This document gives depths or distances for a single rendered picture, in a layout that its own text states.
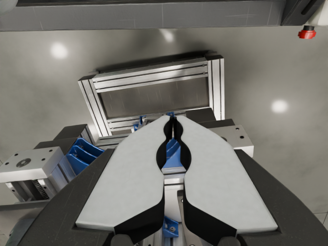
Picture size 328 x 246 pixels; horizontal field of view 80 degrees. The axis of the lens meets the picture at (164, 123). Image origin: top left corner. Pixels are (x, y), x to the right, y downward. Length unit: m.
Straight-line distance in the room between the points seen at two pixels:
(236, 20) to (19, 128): 1.85
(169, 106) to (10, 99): 1.22
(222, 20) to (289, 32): 1.15
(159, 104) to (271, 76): 0.79
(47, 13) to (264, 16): 0.38
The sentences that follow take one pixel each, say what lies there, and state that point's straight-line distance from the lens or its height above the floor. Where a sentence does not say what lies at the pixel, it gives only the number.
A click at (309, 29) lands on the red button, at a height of 0.81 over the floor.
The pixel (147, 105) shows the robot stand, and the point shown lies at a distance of 1.26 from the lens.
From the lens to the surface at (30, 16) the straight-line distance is 0.46.
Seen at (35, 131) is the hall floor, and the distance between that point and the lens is 1.95.
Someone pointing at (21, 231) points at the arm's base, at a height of 1.07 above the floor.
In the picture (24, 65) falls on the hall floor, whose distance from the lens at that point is 1.71.
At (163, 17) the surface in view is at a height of 0.95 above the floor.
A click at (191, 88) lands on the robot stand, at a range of 1.21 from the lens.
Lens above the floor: 1.34
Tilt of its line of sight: 60 degrees down
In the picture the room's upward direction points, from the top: 176 degrees counter-clockwise
